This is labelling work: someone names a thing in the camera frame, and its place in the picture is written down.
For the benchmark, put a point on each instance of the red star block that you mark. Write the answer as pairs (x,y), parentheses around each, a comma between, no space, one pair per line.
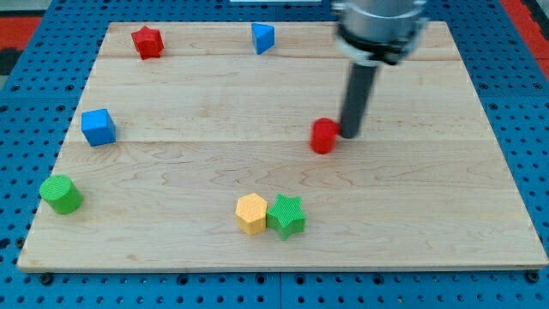
(148,42)

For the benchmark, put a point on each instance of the green star block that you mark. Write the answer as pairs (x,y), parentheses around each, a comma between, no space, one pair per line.
(286,216)

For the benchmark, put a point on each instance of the red cylinder block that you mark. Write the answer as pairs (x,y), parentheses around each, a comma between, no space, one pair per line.
(324,132)

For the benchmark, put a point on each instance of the yellow hexagon block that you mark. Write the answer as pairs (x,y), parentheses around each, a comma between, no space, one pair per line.
(251,213)

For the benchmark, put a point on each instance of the blue cube block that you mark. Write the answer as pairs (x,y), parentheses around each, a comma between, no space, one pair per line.
(98,127)

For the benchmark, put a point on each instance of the green cylinder block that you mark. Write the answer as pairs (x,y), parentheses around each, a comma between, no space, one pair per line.
(61,194)

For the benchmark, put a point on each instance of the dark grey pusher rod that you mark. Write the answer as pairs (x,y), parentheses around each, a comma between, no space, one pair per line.
(359,83)

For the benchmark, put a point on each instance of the blue triangle block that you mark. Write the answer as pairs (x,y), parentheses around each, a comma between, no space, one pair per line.
(263,37)

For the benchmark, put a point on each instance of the wooden board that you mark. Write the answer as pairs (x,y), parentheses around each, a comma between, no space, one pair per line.
(424,187)

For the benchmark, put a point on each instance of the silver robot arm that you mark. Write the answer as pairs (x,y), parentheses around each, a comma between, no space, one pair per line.
(370,33)

